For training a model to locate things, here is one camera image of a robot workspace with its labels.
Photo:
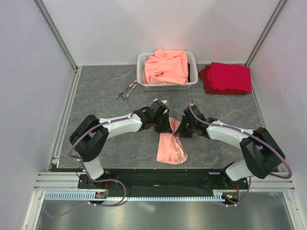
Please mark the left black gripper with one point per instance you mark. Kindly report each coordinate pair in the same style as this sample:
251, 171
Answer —
166, 128

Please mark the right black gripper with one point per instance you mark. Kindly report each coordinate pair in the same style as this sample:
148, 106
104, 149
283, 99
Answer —
180, 132

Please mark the light pink satin napkin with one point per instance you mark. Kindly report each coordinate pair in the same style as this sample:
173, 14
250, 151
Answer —
170, 150

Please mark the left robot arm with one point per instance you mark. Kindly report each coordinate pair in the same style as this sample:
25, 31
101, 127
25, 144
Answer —
90, 136

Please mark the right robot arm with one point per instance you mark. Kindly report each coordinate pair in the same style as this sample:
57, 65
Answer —
261, 153

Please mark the wooden utensil in basket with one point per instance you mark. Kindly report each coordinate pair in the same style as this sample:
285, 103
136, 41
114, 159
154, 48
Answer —
144, 78

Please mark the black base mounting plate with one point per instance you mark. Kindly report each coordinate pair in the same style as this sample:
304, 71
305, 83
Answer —
160, 182

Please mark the salmon pink cloth pile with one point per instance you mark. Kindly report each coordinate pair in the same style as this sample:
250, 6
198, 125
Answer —
167, 66

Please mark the red folded cloth stack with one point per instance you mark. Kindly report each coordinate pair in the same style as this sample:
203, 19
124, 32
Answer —
226, 79

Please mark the dark item in basket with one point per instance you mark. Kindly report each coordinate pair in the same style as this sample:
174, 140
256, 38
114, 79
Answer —
189, 72

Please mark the white plastic basket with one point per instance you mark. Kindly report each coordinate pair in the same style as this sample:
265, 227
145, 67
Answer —
143, 57

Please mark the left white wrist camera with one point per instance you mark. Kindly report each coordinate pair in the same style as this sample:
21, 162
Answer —
165, 106

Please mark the green handled knife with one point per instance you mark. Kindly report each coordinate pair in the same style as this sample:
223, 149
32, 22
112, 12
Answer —
123, 92

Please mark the white slotted cable duct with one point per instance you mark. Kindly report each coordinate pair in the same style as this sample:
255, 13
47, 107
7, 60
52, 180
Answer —
94, 196

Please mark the right aluminium frame post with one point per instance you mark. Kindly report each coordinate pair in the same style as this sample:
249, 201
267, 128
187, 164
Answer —
266, 30

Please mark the aluminium frame post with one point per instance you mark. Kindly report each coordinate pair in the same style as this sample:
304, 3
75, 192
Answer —
266, 30
55, 32

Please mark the left aluminium frame post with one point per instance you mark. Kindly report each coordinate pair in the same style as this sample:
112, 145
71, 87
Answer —
55, 32

